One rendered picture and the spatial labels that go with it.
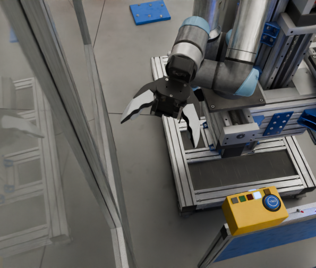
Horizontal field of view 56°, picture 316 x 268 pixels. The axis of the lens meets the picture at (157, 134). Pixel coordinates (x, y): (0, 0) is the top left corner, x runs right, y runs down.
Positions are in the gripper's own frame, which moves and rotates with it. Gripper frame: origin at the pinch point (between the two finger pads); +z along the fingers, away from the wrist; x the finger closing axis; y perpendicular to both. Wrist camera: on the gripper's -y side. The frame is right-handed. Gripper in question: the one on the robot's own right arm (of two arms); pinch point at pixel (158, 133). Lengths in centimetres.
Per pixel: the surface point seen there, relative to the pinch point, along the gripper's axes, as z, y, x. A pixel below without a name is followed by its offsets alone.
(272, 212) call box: -7, 34, -38
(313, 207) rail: -23, 52, -61
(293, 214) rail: -18, 53, -54
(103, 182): 7.9, 12.6, 8.0
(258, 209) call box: -6.9, 34.2, -33.9
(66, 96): 8.2, -15.3, 12.4
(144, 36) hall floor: -193, 154, 51
